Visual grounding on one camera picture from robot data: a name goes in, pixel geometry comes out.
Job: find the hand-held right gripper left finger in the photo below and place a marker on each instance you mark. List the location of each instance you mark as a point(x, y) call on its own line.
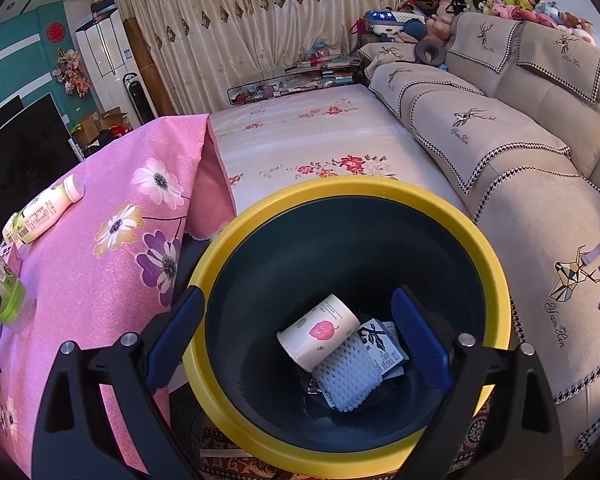
point(172, 340)

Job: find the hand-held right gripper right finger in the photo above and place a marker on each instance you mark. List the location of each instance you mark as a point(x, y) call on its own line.
point(422, 340)

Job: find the clear cup with green band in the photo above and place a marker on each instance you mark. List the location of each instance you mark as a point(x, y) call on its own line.
point(12, 300)

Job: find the white carton with barcode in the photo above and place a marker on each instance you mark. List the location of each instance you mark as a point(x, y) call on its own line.
point(382, 352)

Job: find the white foam fruit net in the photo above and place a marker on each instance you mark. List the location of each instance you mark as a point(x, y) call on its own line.
point(345, 375)

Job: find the white paper cup leaf print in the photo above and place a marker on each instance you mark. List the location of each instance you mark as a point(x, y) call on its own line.
point(320, 332)

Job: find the dark bin with yellow rim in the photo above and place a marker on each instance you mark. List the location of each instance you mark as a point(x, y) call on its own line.
point(260, 285)

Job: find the white bottle with green label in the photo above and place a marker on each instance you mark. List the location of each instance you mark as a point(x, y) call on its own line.
point(45, 210)

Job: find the pink floral tablecloth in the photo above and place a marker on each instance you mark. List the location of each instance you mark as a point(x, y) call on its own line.
point(105, 285)

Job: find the patterned red rug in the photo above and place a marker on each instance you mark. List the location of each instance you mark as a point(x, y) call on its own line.
point(225, 460)

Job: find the large curved black television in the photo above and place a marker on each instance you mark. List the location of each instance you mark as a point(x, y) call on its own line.
point(15, 160)

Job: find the flat black television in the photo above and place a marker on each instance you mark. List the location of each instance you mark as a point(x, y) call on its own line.
point(0, 115)

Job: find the open cardboard boxes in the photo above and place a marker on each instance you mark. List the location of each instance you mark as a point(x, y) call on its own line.
point(87, 127)

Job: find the red gift bag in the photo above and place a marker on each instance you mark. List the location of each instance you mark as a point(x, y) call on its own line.
point(116, 131)

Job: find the bed with floral white sheet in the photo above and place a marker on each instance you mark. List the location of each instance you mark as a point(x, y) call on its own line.
point(330, 130)

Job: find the beige sofa with deer covers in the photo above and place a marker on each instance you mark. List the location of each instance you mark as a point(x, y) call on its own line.
point(505, 125)

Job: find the black tower fan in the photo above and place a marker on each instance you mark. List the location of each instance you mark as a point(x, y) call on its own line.
point(135, 100)

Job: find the brown rolled mat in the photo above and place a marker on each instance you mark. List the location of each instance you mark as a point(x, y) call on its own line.
point(145, 70)

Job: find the white standing air conditioner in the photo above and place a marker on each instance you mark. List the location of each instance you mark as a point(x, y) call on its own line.
point(100, 55)

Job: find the glass coffee table with books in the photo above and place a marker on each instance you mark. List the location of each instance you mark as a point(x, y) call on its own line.
point(290, 87)

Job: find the grey neck pillow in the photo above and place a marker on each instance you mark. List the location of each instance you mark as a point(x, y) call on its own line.
point(420, 52)

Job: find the beige embroidered curtain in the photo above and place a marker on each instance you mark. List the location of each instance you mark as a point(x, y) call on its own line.
point(255, 35)

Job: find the blue white stacked boxes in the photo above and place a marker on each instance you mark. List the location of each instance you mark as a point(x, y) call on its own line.
point(102, 5)

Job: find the row of plush toys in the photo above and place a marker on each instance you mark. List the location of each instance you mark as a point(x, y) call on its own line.
point(510, 2)

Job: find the artificial flower wall decoration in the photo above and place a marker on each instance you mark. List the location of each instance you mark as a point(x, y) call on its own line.
point(72, 72)

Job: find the red round wall ornament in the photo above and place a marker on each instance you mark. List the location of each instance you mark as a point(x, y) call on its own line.
point(55, 32)

